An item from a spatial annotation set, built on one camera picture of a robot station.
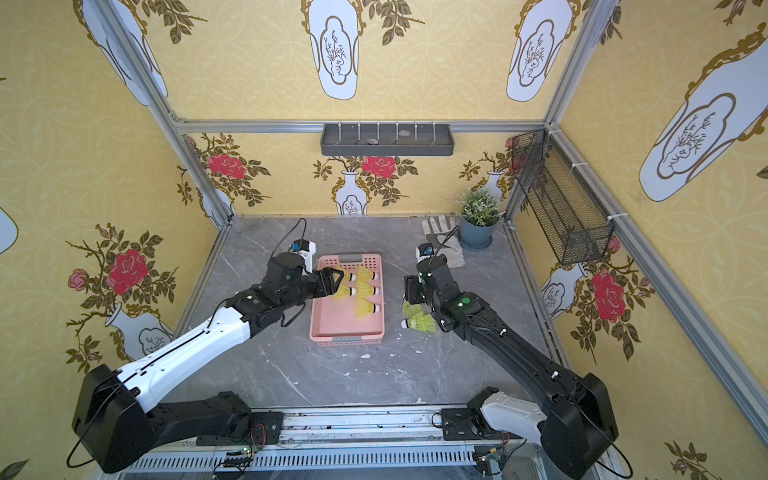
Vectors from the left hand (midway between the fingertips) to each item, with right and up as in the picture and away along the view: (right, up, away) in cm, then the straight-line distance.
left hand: (340, 275), depth 80 cm
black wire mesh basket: (+65, +15, +4) cm, 67 cm away
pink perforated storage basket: (-4, -15, +10) cm, 19 cm away
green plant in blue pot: (+44, +18, +21) cm, 52 cm away
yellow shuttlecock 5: (+23, -14, +8) cm, 28 cm away
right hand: (+20, -2, +2) cm, 20 cm away
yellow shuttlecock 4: (+20, -13, +15) cm, 28 cm away
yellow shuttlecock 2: (+5, -7, +15) cm, 18 cm away
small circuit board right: (+36, -45, -7) cm, 59 cm away
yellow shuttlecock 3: (+6, -11, +11) cm, 17 cm away
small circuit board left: (-21, -44, -8) cm, 49 cm away
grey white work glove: (+35, +10, +37) cm, 52 cm away
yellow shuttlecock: (+5, -2, +20) cm, 20 cm away
